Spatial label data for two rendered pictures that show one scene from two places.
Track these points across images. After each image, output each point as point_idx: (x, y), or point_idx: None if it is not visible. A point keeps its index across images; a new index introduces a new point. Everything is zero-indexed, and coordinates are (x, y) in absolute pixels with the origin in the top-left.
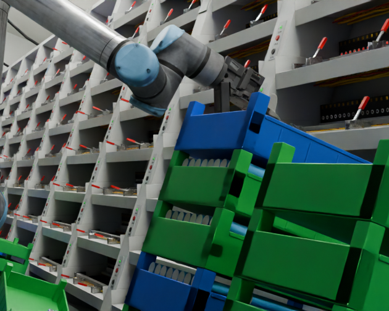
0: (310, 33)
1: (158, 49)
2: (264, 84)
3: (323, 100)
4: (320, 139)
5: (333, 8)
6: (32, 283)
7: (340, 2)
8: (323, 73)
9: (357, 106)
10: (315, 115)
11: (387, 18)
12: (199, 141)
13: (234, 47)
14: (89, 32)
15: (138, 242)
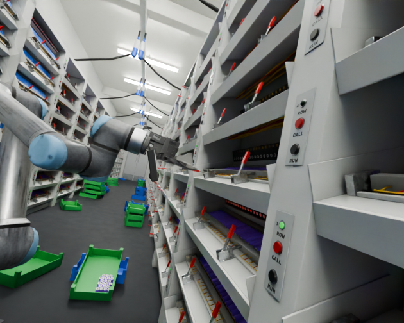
0: (222, 107)
1: (91, 134)
2: (198, 142)
3: (235, 147)
4: (217, 186)
5: (227, 88)
6: (106, 252)
7: (229, 81)
8: (221, 134)
9: (251, 152)
10: (231, 156)
11: (267, 90)
12: None
13: (200, 122)
14: (21, 130)
15: (165, 218)
